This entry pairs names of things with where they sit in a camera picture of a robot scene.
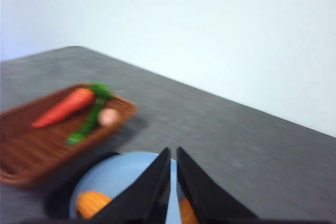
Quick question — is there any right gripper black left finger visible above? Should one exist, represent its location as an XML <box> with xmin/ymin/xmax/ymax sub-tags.
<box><xmin>89</xmin><ymin>147</ymin><xmax>172</xmax><ymax>224</ymax></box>

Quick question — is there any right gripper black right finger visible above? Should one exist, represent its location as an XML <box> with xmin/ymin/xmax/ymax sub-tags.
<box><xmin>176</xmin><ymin>146</ymin><xmax>260</xmax><ymax>224</ymax></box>

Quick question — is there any blue round plate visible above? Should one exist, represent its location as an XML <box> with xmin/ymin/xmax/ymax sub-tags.
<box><xmin>68</xmin><ymin>151</ymin><xmax>200</xmax><ymax>224</ymax></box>

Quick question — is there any yellow corn cob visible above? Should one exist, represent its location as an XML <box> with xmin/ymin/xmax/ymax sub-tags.
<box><xmin>76</xmin><ymin>191</ymin><xmax>200</xmax><ymax>224</ymax></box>

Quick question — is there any brown wicker basket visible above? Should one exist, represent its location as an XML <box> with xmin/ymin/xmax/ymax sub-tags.
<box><xmin>0</xmin><ymin>83</ymin><xmax>139</xmax><ymax>189</ymax></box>

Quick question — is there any brown egg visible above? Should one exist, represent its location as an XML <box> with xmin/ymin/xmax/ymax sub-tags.
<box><xmin>99</xmin><ymin>108</ymin><xmax>119</xmax><ymax>126</ymax></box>

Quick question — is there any green leafy vegetable sprig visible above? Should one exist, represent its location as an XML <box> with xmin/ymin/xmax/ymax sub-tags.
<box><xmin>65</xmin><ymin>82</ymin><xmax>114</xmax><ymax>146</ymax></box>

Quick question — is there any orange toy carrot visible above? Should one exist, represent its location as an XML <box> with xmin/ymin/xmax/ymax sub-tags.
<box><xmin>30</xmin><ymin>87</ymin><xmax>97</xmax><ymax>130</ymax></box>

